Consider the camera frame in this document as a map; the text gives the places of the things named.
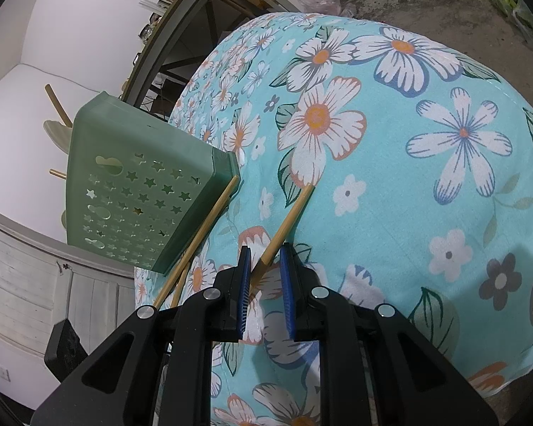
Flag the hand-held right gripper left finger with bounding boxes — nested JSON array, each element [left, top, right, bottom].
[[30, 245, 253, 426]]

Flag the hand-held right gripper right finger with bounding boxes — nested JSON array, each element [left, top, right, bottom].
[[279, 243, 500, 426]]

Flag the green plastic utensil holder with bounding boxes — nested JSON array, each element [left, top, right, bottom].
[[64, 91, 241, 275]]

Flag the white panelled door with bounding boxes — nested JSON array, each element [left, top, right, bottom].
[[0, 213, 136, 409]]

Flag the floral blue tablecloth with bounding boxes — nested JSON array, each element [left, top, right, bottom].
[[133, 11, 533, 426]]

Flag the clear plastic bag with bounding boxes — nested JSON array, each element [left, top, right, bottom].
[[295, 0, 344, 17]]

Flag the grey metal-frame desk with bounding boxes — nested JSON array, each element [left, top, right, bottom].
[[120, 0, 303, 103]]

